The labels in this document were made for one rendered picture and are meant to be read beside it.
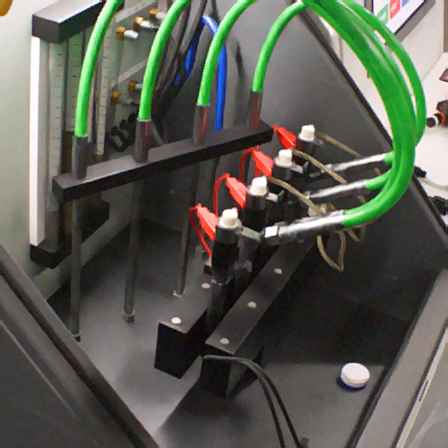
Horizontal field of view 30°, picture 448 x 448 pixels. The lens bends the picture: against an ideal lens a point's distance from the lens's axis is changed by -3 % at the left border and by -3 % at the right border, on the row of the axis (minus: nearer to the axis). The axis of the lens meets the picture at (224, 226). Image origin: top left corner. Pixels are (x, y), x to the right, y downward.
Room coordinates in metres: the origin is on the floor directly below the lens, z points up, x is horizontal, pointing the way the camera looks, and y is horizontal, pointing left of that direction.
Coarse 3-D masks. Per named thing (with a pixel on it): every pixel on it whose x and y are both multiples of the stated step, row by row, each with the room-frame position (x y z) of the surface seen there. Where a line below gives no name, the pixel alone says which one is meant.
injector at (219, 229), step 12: (216, 228) 0.79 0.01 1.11; (228, 228) 0.78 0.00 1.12; (216, 240) 0.78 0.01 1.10; (228, 240) 0.78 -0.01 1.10; (216, 252) 0.78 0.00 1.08; (228, 252) 0.78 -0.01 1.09; (216, 264) 0.78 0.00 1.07; (228, 264) 0.78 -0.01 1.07; (240, 264) 0.78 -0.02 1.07; (216, 276) 0.78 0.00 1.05; (216, 288) 0.78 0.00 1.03; (216, 300) 0.78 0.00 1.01; (216, 312) 0.78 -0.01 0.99; (216, 324) 0.78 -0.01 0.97; (204, 336) 0.79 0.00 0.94
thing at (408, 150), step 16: (112, 0) 0.84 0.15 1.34; (320, 0) 0.76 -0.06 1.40; (112, 16) 0.85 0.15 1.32; (336, 16) 0.76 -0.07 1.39; (96, 32) 0.85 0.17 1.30; (352, 32) 0.75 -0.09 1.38; (96, 48) 0.85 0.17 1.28; (368, 48) 0.74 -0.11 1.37; (96, 64) 0.86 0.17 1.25; (384, 64) 0.74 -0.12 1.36; (80, 80) 0.86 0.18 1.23; (384, 80) 0.74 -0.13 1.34; (80, 96) 0.86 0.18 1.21; (400, 96) 0.73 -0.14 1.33; (80, 112) 0.86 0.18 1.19; (400, 112) 0.73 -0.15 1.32; (80, 128) 0.86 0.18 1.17; (400, 128) 0.73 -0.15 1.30; (80, 144) 0.85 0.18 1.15; (400, 160) 0.73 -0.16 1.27; (400, 176) 0.72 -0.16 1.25; (400, 192) 0.72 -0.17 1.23; (368, 208) 0.73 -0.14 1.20; (384, 208) 0.73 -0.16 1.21; (352, 224) 0.74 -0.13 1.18
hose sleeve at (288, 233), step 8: (328, 216) 0.75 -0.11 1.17; (336, 216) 0.75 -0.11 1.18; (296, 224) 0.76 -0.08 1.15; (304, 224) 0.76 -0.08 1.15; (312, 224) 0.75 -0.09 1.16; (320, 224) 0.75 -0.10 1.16; (328, 224) 0.74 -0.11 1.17; (336, 224) 0.74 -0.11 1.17; (280, 232) 0.76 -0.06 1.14; (288, 232) 0.76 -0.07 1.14; (296, 232) 0.75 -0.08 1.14; (304, 232) 0.75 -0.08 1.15; (312, 232) 0.75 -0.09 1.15; (320, 232) 0.74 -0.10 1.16; (328, 232) 0.74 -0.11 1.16; (336, 232) 0.74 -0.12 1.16; (288, 240) 0.76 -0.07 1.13; (296, 240) 0.76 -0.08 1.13
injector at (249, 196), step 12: (252, 204) 0.85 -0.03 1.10; (264, 204) 0.86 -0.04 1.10; (252, 216) 0.85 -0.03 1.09; (264, 216) 0.86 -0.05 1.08; (252, 228) 0.85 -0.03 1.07; (264, 228) 0.86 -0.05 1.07; (264, 240) 0.85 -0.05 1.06; (240, 252) 0.86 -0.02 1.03; (252, 252) 0.86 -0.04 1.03; (240, 276) 0.86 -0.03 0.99; (240, 288) 0.86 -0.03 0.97
